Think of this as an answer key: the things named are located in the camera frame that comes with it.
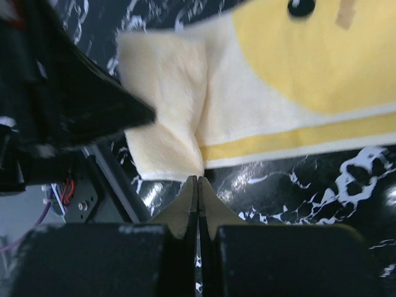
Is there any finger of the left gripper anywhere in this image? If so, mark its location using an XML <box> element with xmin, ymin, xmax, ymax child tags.
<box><xmin>30</xmin><ymin>1</ymin><xmax>155</xmax><ymax>145</ymax></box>

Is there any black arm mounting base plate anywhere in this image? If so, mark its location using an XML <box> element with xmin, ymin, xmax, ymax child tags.
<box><xmin>42</xmin><ymin>144</ymin><xmax>150</xmax><ymax>223</ymax></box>

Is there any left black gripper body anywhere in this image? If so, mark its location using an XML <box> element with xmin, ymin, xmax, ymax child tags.
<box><xmin>1</xmin><ymin>1</ymin><xmax>80</xmax><ymax>192</ymax></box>

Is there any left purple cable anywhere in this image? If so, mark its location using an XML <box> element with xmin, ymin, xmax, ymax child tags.
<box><xmin>0</xmin><ymin>197</ymin><xmax>53</xmax><ymax>253</ymax></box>

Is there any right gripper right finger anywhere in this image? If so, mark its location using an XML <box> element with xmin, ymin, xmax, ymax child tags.
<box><xmin>197</xmin><ymin>177</ymin><xmax>384</xmax><ymax>296</ymax></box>

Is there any yellow towel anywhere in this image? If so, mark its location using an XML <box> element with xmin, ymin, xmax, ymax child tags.
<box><xmin>117</xmin><ymin>1</ymin><xmax>395</xmax><ymax>181</ymax></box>

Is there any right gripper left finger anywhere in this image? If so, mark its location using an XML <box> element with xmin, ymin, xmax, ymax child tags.
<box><xmin>9</xmin><ymin>176</ymin><xmax>197</xmax><ymax>296</ymax></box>

